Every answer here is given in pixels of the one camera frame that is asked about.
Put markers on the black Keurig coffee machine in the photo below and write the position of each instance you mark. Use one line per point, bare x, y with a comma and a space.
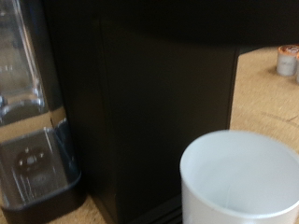
149, 109

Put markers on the white mug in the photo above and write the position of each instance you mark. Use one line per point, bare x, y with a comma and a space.
243, 180

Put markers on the white K-cup pod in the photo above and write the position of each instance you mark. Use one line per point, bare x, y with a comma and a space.
297, 70
287, 60

